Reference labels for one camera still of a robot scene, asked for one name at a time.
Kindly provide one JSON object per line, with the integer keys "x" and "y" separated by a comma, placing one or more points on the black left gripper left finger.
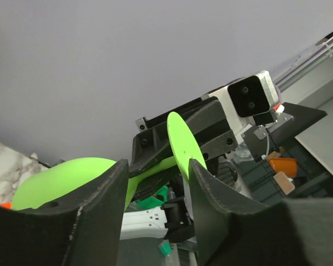
{"x": 82, "y": 228}

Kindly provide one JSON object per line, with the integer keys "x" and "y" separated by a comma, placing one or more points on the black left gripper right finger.
{"x": 232, "y": 229}

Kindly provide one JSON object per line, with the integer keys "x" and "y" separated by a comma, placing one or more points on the black orange highlighter marker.
{"x": 6, "y": 205}

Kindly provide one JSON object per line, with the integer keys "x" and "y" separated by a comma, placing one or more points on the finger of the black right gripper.
{"x": 149, "y": 148}
{"x": 208, "y": 122}

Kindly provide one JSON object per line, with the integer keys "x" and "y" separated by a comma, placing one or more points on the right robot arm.
{"x": 168, "y": 213}

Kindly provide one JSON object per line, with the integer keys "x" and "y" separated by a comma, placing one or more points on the green plastic wine glass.
{"x": 70, "y": 176}

